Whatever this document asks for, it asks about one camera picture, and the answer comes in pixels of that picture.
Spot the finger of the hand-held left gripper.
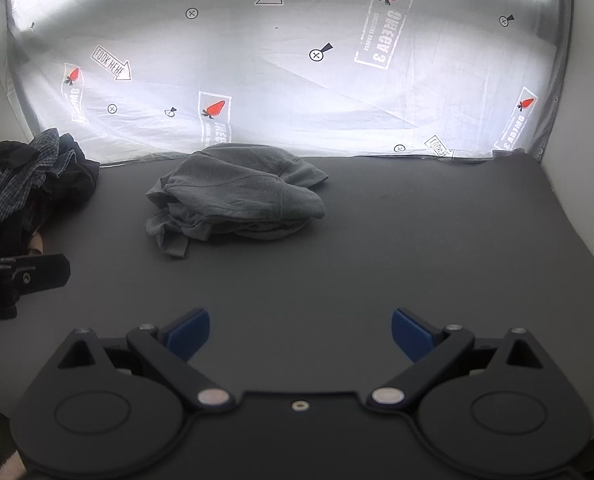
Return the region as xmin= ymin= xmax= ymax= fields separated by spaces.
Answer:
xmin=13 ymin=253 xmax=72 ymax=295

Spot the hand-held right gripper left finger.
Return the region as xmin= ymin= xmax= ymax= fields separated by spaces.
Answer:
xmin=57 ymin=308 xmax=234 ymax=411

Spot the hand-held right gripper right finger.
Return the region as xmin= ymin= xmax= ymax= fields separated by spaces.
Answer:
xmin=371 ymin=308 xmax=546 ymax=413

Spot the grey zip hoodie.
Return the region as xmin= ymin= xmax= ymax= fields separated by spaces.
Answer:
xmin=145 ymin=142 xmax=330 ymax=260

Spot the blue plaid shirt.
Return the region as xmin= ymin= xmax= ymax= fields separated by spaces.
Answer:
xmin=0 ymin=129 xmax=85 ymax=248

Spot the black garment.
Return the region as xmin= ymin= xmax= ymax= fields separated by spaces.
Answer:
xmin=24 ymin=157 xmax=100 ymax=233
xmin=0 ymin=141 xmax=34 ymax=171

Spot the dark blue garment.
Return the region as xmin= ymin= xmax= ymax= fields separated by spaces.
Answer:
xmin=57 ymin=132 xmax=86 ymax=173

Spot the white printed sheet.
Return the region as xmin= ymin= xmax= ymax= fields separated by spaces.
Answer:
xmin=4 ymin=0 xmax=578 ymax=166

